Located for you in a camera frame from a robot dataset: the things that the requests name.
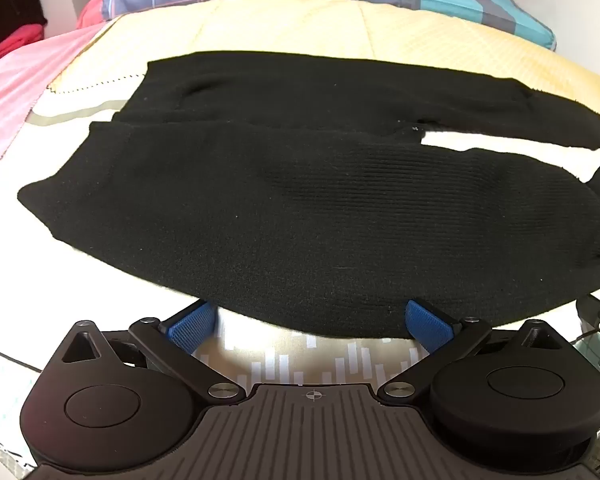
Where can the yellow quilted mat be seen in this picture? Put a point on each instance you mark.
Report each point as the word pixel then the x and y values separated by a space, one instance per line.
pixel 305 25

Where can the pink bed sheet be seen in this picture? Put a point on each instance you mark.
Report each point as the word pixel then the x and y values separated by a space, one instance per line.
pixel 10 105

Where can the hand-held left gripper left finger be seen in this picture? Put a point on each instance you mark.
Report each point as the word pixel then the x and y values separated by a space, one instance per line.
pixel 192 328

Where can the red folded clothes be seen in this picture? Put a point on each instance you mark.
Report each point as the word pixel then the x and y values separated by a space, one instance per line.
pixel 17 41

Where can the black pants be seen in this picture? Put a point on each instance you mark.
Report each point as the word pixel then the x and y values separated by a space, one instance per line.
pixel 280 210

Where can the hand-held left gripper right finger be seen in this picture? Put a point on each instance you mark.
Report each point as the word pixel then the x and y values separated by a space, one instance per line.
pixel 427 328

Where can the white patterned blanket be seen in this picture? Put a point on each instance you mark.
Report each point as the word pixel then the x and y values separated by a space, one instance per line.
pixel 45 245

